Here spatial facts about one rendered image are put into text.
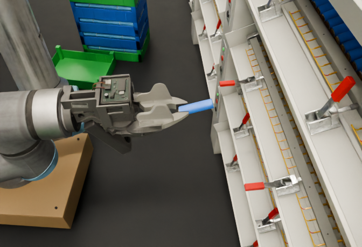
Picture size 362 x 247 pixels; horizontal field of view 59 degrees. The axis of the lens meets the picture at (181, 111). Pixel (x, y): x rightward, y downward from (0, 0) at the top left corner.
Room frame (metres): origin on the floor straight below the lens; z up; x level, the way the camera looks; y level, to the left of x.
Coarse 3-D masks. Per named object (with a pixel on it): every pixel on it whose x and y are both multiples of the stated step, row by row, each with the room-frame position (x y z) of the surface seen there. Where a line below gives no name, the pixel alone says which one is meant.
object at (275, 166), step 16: (240, 32) 0.70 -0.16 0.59; (256, 32) 0.69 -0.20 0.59; (240, 48) 0.68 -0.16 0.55; (240, 64) 0.63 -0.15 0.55; (240, 80) 0.57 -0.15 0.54; (256, 96) 0.51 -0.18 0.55; (256, 112) 0.46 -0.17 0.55; (272, 112) 0.45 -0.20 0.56; (256, 128) 0.42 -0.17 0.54; (272, 128) 0.41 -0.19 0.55; (272, 144) 0.37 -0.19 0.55; (272, 160) 0.34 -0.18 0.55; (288, 160) 0.33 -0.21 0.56; (272, 176) 0.31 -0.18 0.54; (288, 208) 0.24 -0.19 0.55; (304, 208) 0.23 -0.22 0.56; (288, 224) 0.21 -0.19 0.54; (304, 224) 0.21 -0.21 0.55; (288, 240) 0.18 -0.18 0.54; (304, 240) 0.18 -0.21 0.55
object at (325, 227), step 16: (256, 48) 0.64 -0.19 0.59; (272, 80) 0.52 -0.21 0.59; (272, 96) 0.48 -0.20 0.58; (288, 128) 0.39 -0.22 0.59; (288, 144) 0.36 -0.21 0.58; (304, 160) 0.31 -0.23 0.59; (304, 176) 0.28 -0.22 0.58; (320, 208) 0.22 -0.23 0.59; (320, 224) 0.19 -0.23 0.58; (336, 240) 0.17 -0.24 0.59
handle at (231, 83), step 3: (219, 81) 0.54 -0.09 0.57; (222, 81) 0.54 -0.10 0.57; (225, 81) 0.54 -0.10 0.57; (228, 81) 0.54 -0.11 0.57; (231, 81) 0.54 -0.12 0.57; (234, 81) 0.54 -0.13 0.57; (237, 81) 0.54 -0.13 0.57; (240, 81) 0.54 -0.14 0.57; (243, 81) 0.54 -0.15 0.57; (246, 81) 0.54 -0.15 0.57; (249, 81) 0.54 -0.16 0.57; (222, 84) 0.53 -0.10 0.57; (225, 84) 0.53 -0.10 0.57; (228, 84) 0.53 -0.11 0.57; (231, 84) 0.53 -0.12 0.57; (234, 84) 0.53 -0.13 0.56
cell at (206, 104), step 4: (204, 100) 0.39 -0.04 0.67; (208, 100) 0.39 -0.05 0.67; (188, 104) 0.39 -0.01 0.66; (192, 104) 0.39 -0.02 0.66; (196, 104) 0.38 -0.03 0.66; (200, 104) 0.38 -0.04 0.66; (204, 104) 0.38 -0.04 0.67; (208, 104) 0.38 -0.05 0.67; (212, 104) 0.38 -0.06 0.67; (180, 108) 0.38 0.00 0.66; (184, 108) 0.38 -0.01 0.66; (188, 108) 0.38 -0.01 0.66; (192, 108) 0.38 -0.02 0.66; (196, 108) 0.38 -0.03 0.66; (200, 108) 0.38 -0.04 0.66; (204, 108) 0.38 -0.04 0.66; (208, 108) 0.38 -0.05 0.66; (192, 112) 0.38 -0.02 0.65
